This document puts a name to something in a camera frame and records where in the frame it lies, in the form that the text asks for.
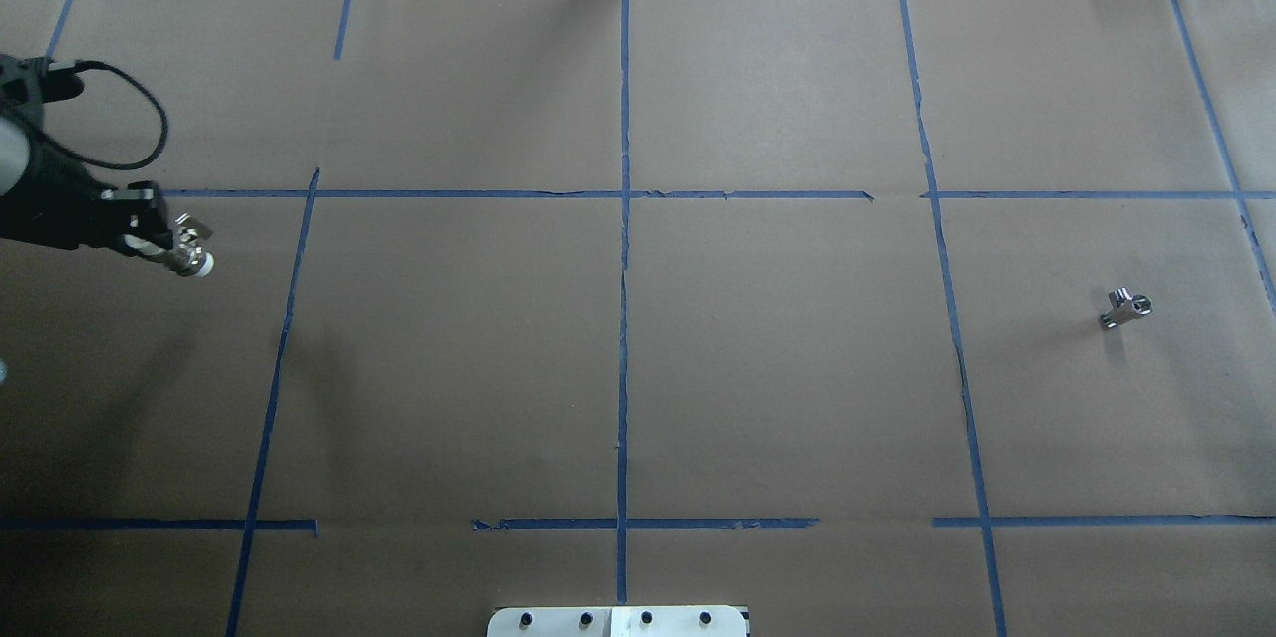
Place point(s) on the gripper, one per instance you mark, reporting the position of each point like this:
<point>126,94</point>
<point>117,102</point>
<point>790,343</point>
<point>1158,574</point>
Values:
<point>57,209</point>

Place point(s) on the white mounting post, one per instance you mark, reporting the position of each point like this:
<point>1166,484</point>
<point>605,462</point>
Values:
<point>620,620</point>

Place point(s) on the white PPR valve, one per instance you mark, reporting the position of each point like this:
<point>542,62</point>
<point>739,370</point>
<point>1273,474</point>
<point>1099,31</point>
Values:
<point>189,257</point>

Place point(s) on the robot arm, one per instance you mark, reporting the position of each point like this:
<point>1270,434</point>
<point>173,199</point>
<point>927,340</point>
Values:
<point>17,142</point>

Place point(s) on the chrome tee pipe fitting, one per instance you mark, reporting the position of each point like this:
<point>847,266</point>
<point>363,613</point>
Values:
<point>1124,306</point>

